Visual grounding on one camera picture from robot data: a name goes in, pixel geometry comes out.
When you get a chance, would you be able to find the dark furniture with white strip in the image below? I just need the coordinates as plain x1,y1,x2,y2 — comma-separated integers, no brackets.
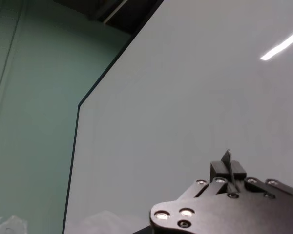
52,0,166,34

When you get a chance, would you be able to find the clear plastic bag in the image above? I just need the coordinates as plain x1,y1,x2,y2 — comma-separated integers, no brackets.
0,214,29,234

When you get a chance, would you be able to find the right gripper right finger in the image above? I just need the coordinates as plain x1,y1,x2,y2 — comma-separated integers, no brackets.
231,160,293,197

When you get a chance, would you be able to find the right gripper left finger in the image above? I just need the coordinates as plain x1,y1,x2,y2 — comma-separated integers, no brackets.
210,160,230,195

